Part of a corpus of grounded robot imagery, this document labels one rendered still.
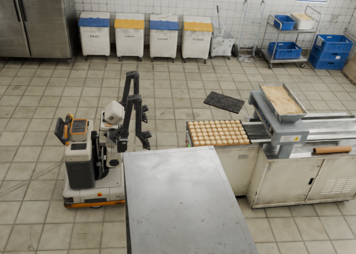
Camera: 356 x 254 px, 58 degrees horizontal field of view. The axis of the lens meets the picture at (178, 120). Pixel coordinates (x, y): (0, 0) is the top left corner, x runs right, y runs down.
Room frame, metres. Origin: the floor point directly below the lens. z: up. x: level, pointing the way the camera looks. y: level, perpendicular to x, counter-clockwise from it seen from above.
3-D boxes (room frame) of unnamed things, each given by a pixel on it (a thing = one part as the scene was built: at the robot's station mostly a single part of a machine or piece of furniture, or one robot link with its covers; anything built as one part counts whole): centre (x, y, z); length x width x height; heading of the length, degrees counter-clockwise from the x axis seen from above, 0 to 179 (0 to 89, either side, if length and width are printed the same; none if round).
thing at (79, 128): (2.44, 0.97, 0.87); 0.23 x 0.15 x 0.11; 12
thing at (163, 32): (6.02, 0.44, 0.38); 0.64 x 0.54 x 0.77; 7
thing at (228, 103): (4.52, -0.75, 0.02); 0.60 x 0.40 x 0.03; 68
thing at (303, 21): (6.30, -2.22, 0.90); 0.44 x 0.36 x 0.20; 17
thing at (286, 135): (2.68, -0.99, 1.01); 0.72 x 0.33 x 0.34; 12
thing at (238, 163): (2.58, -0.49, 0.45); 0.70 x 0.34 x 0.90; 102
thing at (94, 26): (5.84, 1.73, 0.38); 0.64 x 0.54 x 0.77; 11
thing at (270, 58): (6.26, -2.06, 0.57); 0.85 x 0.58 x 1.13; 105
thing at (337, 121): (2.85, -1.07, 0.87); 2.01 x 0.03 x 0.07; 102
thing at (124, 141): (2.52, 0.57, 0.77); 0.28 x 0.16 x 0.22; 12
